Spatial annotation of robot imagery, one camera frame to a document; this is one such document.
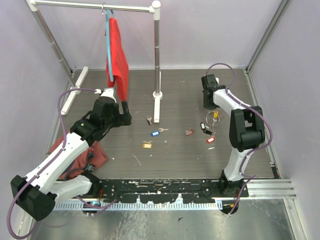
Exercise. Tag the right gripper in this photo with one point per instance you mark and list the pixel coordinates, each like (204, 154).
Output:
(208, 106)

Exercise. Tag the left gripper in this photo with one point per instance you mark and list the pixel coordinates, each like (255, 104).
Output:
(123, 119)

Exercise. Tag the wire keyring with keys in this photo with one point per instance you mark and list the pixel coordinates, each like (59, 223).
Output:
(211, 120)

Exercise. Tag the small key red tag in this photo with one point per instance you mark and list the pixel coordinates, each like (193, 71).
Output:
(189, 132)

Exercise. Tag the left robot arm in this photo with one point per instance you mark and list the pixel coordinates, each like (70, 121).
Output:
(37, 193)

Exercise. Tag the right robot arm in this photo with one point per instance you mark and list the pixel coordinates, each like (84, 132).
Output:
(246, 131)

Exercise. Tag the key with yellow tag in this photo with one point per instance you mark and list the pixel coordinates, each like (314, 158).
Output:
(147, 144)

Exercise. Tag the key with blue tag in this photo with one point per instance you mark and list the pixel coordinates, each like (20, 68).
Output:
(158, 132)

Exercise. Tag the maroon shirt on table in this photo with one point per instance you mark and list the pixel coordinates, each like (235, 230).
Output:
(91, 159)

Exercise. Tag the key with red tag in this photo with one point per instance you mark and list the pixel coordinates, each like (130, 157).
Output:
(211, 139)

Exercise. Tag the red shirt on hanger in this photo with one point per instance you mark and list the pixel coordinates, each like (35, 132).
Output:
(119, 62)

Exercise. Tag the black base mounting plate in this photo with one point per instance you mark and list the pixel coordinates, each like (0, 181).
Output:
(160, 191)

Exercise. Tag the metal clothes rack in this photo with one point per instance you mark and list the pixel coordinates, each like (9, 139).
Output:
(76, 32)

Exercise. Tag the blue clothes hanger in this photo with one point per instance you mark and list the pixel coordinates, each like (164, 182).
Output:
(107, 13)

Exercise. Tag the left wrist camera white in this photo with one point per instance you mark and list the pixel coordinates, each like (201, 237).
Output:
(107, 92)

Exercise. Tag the white slotted cable duct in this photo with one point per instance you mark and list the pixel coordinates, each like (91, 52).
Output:
(76, 205)

